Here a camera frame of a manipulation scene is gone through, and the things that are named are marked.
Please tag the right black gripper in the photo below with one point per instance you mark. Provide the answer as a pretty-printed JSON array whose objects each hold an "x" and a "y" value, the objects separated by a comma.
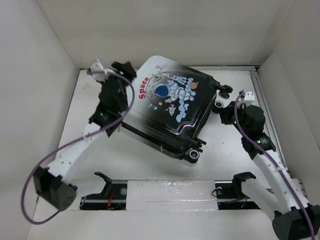
[{"x": 225, "y": 112}]

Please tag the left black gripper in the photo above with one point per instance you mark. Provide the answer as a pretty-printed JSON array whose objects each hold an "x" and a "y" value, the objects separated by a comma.
[{"x": 126, "y": 68}]

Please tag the black kids space suitcase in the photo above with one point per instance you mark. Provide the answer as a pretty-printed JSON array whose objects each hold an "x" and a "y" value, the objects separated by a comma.
[{"x": 171, "y": 104}]

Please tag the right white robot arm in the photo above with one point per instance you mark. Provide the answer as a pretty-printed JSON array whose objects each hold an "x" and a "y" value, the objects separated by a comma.
[{"x": 292, "y": 215}]

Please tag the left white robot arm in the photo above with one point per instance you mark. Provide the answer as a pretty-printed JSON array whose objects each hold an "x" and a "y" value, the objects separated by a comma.
[{"x": 54, "y": 183}]

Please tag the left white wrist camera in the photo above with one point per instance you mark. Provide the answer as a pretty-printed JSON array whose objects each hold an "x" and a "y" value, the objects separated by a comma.
[{"x": 98, "y": 71}]

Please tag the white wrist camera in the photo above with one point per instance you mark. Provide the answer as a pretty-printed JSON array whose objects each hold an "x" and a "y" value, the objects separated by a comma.
[
  {"x": 98, "y": 71},
  {"x": 247, "y": 98}
]

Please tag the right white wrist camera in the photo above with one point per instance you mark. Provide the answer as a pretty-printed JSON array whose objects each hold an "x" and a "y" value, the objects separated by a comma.
[{"x": 247, "y": 98}]

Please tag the aluminium side rail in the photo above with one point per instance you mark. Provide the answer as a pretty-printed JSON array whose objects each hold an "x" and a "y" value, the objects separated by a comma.
[{"x": 269, "y": 125}]

